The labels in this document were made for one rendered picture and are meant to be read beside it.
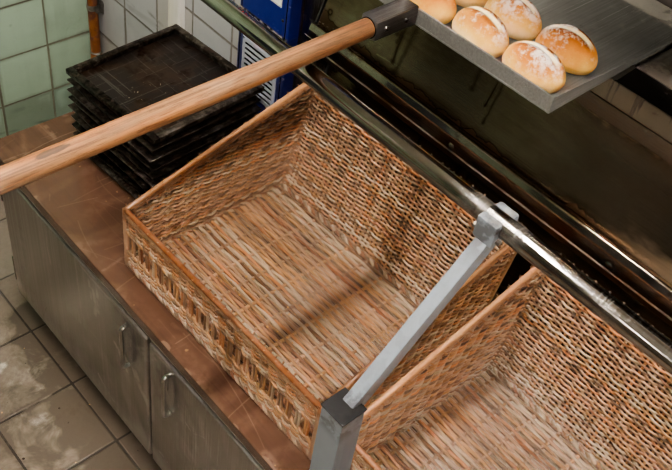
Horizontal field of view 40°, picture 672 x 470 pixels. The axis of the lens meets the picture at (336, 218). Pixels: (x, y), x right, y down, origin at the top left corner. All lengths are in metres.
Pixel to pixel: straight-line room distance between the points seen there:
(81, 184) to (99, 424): 0.62
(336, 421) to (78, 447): 1.18
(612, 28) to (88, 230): 1.05
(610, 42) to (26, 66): 1.70
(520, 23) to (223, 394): 0.79
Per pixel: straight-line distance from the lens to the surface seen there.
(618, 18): 1.57
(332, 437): 1.20
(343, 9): 1.79
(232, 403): 1.61
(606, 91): 1.44
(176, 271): 1.62
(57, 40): 2.70
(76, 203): 1.94
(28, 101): 2.76
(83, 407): 2.32
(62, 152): 1.09
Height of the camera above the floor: 1.92
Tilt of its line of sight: 44 degrees down
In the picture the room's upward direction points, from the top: 10 degrees clockwise
